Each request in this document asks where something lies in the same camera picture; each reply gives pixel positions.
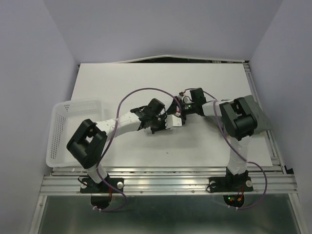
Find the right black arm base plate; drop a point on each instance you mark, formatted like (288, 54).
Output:
(227, 185)

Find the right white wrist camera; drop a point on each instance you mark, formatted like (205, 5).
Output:
(183, 97)

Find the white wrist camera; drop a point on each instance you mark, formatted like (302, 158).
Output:
(183, 97)
(172, 121)

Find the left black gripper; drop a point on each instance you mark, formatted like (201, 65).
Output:
(163, 117)

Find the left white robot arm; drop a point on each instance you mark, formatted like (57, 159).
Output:
(87, 145)

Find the grey skirt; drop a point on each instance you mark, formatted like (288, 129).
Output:
(260, 117)

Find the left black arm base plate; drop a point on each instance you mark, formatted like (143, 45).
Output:
(88, 186)

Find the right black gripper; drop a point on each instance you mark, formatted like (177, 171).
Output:
(172, 107)

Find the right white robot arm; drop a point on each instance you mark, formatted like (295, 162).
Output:
(237, 165)

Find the white plastic laundry basket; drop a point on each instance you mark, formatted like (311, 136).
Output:
(66, 118)

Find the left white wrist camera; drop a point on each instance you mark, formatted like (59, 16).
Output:
(172, 121)

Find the aluminium frame rail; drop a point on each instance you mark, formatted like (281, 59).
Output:
(161, 181)

